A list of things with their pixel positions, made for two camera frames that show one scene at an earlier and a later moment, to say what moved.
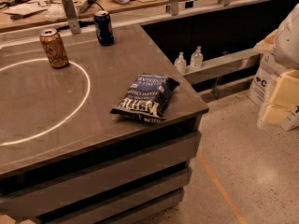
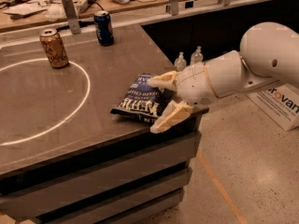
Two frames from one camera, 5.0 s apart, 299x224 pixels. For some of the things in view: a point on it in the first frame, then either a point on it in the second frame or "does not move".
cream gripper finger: x=284 y=97 to x=193 y=87
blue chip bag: x=147 y=97 does not move
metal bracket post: x=73 y=18 does not move
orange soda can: x=54 y=50 does not move
